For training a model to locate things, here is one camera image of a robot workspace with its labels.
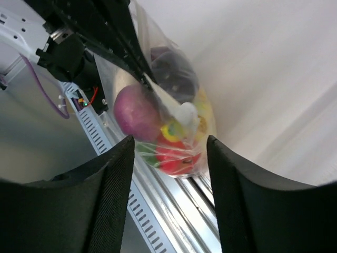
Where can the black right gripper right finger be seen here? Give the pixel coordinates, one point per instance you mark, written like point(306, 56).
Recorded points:
point(260, 211)

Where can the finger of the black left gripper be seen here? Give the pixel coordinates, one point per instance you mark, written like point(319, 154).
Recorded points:
point(106, 28)

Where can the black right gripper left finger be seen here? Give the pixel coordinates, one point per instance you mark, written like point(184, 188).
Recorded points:
point(44, 216)

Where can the dark purple toy plum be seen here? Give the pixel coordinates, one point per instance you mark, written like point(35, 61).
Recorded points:
point(174, 74)

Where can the clear zip top bag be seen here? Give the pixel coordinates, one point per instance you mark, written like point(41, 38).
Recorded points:
point(150, 35)

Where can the red toy tomato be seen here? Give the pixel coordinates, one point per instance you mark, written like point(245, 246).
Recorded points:
point(174, 158)

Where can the yellow toy banana bunch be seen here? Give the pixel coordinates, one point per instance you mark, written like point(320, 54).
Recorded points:
point(190, 121)

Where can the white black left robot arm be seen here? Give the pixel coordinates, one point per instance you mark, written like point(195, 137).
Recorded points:
point(72, 33)

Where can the white slotted cable duct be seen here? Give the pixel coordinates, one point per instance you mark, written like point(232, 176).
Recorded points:
point(121, 220)

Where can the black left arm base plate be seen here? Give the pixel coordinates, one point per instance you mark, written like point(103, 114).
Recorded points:
point(97, 100)

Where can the silver aluminium front rail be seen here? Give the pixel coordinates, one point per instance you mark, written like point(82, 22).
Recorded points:
point(170, 213)

